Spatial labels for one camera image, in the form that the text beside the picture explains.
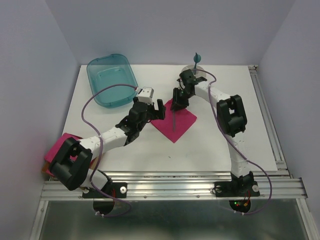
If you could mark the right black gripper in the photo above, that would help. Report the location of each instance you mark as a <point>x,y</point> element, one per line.
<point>176,103</point>

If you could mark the pink napkin stack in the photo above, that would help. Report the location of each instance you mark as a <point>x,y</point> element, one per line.
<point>49,156</point>

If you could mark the aluminium frame rail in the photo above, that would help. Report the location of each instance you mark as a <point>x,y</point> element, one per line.
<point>164,186</point>

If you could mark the pink paper napkin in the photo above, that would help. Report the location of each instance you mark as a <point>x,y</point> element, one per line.
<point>184,119</point>

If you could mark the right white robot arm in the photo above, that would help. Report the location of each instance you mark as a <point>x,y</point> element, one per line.
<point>230,116</point>

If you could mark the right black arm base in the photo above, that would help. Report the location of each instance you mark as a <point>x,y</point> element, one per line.
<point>237,187</point>

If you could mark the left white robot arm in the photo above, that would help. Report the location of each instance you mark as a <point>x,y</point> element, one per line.
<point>71,164</point>

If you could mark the teal plastic bin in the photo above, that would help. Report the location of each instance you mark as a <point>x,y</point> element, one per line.
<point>110,79</point>

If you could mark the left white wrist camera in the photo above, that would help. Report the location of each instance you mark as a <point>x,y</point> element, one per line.
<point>145,95</point>

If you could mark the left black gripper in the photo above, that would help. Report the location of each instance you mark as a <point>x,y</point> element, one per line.
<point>161,109</point>

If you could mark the brown cardboard tray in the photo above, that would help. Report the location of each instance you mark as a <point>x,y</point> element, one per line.
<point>45,168</point>

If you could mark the white utensil holder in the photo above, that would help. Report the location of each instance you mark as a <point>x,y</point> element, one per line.
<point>199,72</point>

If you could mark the teal plastic spoon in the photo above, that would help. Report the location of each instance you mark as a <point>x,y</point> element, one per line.
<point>197,58</point>

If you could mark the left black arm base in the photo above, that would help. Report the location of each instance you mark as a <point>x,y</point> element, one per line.
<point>112,187</point>

